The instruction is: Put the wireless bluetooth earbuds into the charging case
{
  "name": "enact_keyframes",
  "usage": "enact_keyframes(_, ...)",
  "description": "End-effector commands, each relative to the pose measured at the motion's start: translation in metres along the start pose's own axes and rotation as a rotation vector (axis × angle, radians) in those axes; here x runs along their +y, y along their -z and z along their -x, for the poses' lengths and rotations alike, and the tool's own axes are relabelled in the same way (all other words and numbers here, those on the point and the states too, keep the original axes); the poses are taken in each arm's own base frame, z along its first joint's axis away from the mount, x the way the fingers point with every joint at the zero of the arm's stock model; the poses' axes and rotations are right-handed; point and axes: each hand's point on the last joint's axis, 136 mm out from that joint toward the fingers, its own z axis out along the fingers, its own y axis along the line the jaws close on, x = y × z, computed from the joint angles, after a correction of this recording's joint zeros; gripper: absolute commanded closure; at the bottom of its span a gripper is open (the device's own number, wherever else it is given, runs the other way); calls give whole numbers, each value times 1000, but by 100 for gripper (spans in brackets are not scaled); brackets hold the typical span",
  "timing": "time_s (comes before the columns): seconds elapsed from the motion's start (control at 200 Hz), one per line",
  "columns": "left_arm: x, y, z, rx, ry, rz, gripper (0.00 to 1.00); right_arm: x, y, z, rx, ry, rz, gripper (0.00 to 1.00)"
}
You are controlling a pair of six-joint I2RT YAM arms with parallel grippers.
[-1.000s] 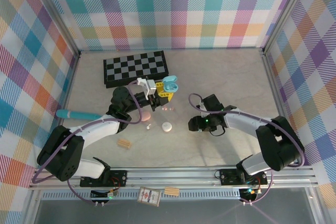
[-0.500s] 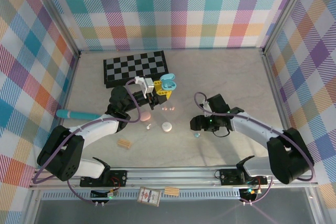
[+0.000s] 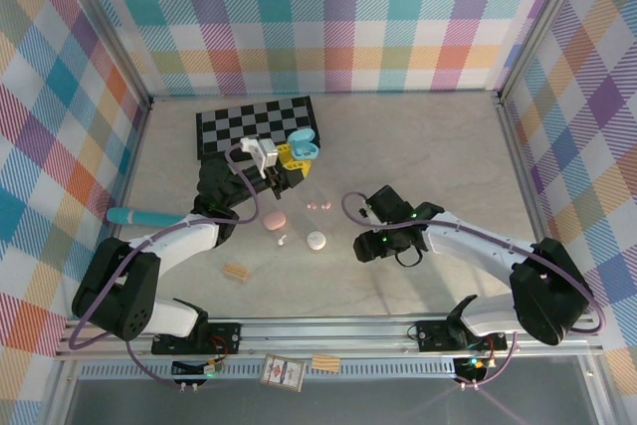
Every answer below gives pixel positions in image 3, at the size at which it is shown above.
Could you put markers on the blue earbud charging case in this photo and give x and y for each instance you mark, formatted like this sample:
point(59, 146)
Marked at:
point(300, 138)

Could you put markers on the pink earbud charging case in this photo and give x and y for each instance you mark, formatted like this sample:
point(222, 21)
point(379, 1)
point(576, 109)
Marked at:
point(276, 222)

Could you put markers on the white earbud charging case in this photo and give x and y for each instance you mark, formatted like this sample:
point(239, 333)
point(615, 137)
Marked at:
point(317, 240)

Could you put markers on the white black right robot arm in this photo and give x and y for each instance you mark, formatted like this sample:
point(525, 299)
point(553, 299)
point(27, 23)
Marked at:
point(478, 246)

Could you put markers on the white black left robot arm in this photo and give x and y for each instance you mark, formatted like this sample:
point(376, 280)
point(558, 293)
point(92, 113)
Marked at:
point(184, 241)

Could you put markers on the black grey chessboard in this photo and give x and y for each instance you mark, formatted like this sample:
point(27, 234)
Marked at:
point(249, 121)

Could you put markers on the white earbud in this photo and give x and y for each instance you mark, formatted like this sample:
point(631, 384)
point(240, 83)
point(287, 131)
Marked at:
point(281, 240)

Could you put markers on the ridged wooden block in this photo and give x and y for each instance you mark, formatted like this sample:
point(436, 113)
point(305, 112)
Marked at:
point(236, 273)
point(325, 362)

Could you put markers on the teal cylindrical tube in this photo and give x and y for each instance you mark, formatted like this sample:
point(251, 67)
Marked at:
point(129, 217)

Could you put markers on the small controller board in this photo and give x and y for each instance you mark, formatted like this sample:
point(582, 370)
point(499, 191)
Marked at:
point(473, 366)
point(206, 370)

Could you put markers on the playing card box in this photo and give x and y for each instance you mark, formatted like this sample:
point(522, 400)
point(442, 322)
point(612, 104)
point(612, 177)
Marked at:
point(282, 371)

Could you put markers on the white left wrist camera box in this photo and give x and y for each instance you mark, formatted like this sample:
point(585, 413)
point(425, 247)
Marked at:
point(264, 151)

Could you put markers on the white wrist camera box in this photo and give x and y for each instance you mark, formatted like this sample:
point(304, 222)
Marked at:
point(367, 211)
point(264, 151)

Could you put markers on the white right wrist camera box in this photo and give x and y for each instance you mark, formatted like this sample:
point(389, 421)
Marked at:
point(367, 211)

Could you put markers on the aluminium side rail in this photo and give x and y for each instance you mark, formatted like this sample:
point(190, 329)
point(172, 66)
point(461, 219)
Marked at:
point(132, 166)
point(521, 171)

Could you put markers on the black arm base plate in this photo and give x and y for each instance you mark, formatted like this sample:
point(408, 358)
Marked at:
point(226, 338)
point(433, 335)

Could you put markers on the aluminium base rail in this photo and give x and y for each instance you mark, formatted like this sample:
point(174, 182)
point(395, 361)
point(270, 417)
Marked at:
point(323, 335)

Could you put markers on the aluminium frame post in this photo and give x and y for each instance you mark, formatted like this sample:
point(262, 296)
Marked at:
point(109, 22)
point(541, 22)

